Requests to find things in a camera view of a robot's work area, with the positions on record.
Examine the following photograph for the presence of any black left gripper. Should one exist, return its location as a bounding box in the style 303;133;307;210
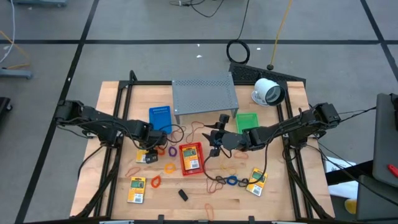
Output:
139;123;169;165

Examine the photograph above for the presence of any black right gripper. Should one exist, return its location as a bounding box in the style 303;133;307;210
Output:
201;114;249;157

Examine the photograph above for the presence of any yellow product card package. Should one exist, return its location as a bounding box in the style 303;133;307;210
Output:
182;147;201;172
245;167;269;197
136;149;150;164
126;176;147;205

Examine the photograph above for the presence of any light orange rubber band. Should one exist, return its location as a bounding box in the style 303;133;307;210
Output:
233;150;250;161

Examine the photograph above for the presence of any brown rubber band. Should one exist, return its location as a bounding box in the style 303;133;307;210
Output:
185;121;206;144
169;124;187;146
124;166;142;179

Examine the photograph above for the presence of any yellow rubber band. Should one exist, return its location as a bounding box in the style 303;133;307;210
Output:
219;162;239;175

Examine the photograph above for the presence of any red rubber band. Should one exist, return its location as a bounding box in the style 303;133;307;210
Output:
206;176;224;195

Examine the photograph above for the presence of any blue plastic basket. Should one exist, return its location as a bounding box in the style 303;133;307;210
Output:
149;105;173;134

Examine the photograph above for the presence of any red plastic basket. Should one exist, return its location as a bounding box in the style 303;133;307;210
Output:
178;141;206;177

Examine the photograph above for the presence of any green plastic basket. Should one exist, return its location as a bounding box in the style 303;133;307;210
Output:
235;112;261;134

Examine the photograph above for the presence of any grey perforated metal riser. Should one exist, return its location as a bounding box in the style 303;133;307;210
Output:
171;72;239;125

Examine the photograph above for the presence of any black perforated metal panel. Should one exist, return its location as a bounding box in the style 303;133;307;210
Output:
229;62;307;86

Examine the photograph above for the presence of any white bag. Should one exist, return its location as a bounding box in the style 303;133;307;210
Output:
324;156;359;200

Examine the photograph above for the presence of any black bar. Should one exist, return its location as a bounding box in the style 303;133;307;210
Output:
325;160;374;187

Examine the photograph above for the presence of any grey stand foot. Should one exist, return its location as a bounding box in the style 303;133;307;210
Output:
0;68;34;80

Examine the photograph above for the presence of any black caster base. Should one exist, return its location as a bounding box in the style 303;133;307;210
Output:
0;96;13;123

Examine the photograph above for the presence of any yellow object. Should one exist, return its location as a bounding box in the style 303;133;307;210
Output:
344;198;358;215

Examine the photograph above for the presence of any dark grey case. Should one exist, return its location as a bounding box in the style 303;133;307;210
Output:
372;92;398;188

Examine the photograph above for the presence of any grey cart base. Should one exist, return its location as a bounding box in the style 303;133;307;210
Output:
12;0;68;7

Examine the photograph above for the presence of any dark grey box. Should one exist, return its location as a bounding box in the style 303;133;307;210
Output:
356;174;398;222

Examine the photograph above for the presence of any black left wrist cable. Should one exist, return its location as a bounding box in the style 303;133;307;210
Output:
166;123;185;144

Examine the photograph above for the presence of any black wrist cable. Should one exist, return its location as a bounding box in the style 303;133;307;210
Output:
203;146;269;187
166;123;185;144

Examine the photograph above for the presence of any black aluminium table frame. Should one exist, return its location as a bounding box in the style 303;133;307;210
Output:
74;70;335;220

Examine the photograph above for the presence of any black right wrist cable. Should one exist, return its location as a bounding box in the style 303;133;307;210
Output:
203;146;269;187

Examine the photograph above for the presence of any black left base cable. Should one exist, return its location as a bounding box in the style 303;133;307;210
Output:
76;144;105;180

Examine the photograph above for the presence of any black base cable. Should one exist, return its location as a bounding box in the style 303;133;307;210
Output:
76;144;105;180
337;106;377;123

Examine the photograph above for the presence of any black hanging cable with coil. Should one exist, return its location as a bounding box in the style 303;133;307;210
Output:
226;0;251;65

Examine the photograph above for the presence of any yellow hanging cord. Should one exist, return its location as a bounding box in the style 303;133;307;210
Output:
266;0;294;71

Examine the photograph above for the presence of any black floor cable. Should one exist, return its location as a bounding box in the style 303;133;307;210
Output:
169;0;225;19

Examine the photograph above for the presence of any black right base cable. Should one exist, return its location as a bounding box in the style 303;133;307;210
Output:
337;106;377;123

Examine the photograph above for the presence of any yellow floor cable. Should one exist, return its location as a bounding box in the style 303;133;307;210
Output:
0;30;32;70

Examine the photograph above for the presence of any white floor cable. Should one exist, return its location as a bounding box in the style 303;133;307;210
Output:
0;0;16;65

